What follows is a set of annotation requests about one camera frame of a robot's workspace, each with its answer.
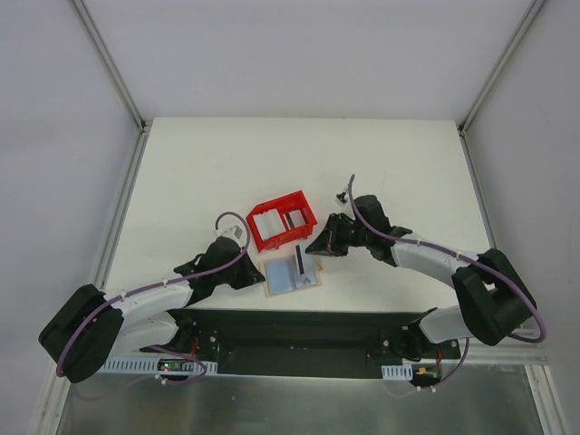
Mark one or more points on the right white cable duct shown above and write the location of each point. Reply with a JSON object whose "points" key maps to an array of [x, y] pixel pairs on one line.
{"points": [[403, 372]]}

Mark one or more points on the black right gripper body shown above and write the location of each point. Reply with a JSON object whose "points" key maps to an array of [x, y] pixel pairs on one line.
{"points": [[335, 235]]}

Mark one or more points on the right aluminium frame post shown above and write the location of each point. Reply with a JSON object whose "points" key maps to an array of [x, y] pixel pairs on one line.
{"points": [[524, 26]]}

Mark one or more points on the magnetic stripe card in bin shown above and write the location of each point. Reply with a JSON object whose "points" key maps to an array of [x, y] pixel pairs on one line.
{"points": [[294, 219]]}

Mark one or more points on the left white cable duct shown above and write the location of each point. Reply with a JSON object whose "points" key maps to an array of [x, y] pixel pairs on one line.
{"points": [[157, 365]]}

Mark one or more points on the white magnetic stripe card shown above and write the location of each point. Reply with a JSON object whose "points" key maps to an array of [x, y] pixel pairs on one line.
{"points": [[303, 263]]}

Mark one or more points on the left aluminium frame post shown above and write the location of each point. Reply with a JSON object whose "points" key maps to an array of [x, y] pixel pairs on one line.
{"points": [[103, 53]]}

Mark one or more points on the beige leather card holder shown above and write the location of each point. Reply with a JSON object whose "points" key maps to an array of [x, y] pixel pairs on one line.
{"points": [[315, 263]]}

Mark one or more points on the white VIP card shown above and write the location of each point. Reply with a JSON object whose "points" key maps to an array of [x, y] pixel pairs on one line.
{"points": [[305, 279]]}

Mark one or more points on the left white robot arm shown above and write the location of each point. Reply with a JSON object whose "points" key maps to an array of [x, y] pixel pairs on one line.
{"points": [[93, 324]]}

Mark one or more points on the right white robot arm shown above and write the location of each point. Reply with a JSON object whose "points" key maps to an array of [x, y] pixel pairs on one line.
{"points": [[492, 299]]}

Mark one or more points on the aluminium frame post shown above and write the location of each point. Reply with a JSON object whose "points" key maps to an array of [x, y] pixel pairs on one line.
{"points": [[103, 53], [524, 26]]}

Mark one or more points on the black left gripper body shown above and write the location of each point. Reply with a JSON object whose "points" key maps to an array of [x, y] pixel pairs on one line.
{"points": [[242, 270]]}

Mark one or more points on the white cable duct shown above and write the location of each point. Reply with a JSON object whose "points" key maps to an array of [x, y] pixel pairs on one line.
{"points": [[157, 365], [403, 372]]}

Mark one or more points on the red plastic bin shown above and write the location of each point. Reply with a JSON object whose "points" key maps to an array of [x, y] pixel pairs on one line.
{"points": [[268, 226]]}

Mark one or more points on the aluminium rail profile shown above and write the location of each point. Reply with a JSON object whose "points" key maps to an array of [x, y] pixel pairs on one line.
{"points": [[507, 352]]}

